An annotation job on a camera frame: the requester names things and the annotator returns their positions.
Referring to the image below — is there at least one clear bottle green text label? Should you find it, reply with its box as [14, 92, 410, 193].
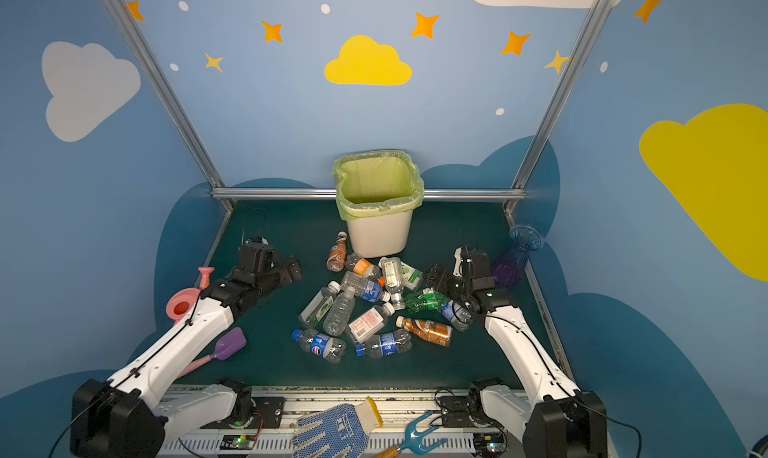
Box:
[298, 281, 341, 329]

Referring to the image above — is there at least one clear ribbed water bottle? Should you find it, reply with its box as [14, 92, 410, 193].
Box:
[323, 288, 355, 337]

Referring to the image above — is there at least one pink label square bottle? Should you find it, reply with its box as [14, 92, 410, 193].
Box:
[346, 302, 395, 344]

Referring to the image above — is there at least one Pepsi bottle blue cap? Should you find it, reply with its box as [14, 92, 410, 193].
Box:
[291, 329, 346, 364]
[355, 329, 412, 359]

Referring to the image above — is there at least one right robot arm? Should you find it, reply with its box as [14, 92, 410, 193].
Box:
[424, 247, 609, 457]

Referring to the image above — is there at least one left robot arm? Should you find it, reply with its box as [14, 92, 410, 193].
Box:
[66, 237, 302, 457]

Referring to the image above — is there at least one white plastic waste bin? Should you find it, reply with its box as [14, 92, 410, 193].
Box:
[347, 211, 413, 258]

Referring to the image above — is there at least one green bin liner bag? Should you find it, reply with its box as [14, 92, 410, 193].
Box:
[332, 150, 425, 221]

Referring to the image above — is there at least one green white label bottle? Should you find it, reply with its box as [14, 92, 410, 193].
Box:
[401, 263, 423, 291]

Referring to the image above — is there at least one green plastic bottle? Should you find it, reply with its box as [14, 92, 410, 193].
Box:
[404, 288, 449, 313]

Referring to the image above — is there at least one brown Nescafe coffee bottle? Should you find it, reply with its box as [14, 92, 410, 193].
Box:
[326, 231, 348, 273]

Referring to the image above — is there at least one clear bottle white label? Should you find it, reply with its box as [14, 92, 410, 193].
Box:
[379, 257, 406, 310]

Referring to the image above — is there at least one orange label clear bottle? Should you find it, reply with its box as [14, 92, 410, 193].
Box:
[345, 253, 382, 281]

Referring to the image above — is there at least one blue label clear bottle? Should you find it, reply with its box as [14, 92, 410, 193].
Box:
[341, 271, 391, 303]

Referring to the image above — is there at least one purple pink toy shovel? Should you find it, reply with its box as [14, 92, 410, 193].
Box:
[178, 327, 247, 378]

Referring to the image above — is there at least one pink watering can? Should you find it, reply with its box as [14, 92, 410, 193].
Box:
[166, 267, 215, 323]

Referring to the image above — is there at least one right controller board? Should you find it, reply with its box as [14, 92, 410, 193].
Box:
[472, 433, 508, 458]

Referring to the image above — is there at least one controller board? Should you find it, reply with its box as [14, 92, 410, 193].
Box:
[472, 433, 508, 458]
[219, 434, 257, 453]

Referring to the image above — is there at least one teal garden hand fork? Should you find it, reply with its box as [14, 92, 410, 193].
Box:
[376, 411, 447, 458]

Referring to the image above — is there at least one blue dotted work glove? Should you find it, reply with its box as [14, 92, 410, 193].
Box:
[292, 397, 383, 458]

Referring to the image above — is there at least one left controller board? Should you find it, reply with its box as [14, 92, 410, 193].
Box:
[219, 434, 257, 453]

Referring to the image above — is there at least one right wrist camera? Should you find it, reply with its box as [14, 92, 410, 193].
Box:
[453, 246, 474, 278]

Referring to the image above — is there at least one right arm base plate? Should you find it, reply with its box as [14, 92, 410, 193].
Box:
[436, 394, 478, 428]

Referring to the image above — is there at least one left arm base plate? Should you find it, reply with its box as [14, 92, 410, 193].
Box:
[204, 396, 285, 430]

